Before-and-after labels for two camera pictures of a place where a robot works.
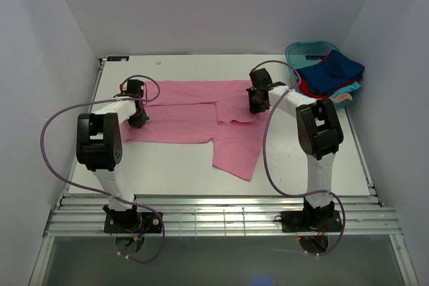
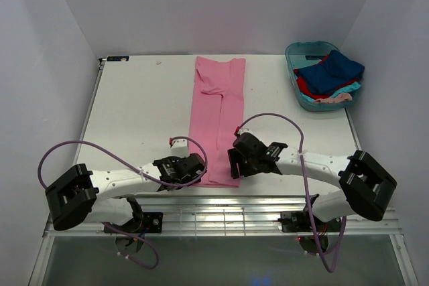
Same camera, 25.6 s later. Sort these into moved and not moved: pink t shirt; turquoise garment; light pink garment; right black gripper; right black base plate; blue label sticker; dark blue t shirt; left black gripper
Moved: pink t shirt; right black gripper; left black gripper
Not moved: right black base plate; light pink garment; dark blue t shirt; turquoise garment; blue label sticker
